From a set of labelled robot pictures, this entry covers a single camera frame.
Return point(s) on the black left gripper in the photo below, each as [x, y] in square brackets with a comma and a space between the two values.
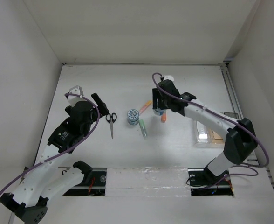
[103, 110]

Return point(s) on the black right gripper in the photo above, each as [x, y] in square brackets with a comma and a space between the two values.
[157, 95]

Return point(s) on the blue white round jar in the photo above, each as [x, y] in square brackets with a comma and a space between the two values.
[133, 116]
[159, 112]

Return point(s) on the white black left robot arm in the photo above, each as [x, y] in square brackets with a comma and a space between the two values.
[29, 200]

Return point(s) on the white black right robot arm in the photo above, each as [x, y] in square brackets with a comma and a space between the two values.
[238, 135]

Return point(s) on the pink highlighter yellow cap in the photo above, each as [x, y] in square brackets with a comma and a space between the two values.
[145, 106]

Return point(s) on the orange highlighter grey cap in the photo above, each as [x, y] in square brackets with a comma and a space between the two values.
[164, 117]

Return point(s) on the green highlighter clear cap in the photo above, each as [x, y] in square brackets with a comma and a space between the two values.
[143, 129]

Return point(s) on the clear plastic tray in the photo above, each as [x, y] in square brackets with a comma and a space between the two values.
[203, 135]

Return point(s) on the wooden tray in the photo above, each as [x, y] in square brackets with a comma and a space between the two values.
[214, 137]

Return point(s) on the smoked grey plastic tray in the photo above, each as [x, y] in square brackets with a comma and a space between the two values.
[232, 115]

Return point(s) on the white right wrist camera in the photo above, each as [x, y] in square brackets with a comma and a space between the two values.
[169, 77]

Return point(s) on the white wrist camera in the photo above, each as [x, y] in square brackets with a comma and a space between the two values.
[74, 95]
[169, 77]

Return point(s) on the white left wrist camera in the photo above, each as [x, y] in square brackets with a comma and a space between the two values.
[74, 95]

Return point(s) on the black handled scissors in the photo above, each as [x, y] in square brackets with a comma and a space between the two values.
[111, 118]

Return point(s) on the aluminium side rail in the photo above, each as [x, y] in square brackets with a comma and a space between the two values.
[252, 163]

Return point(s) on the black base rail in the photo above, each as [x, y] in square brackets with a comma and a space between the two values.
[95, 185]

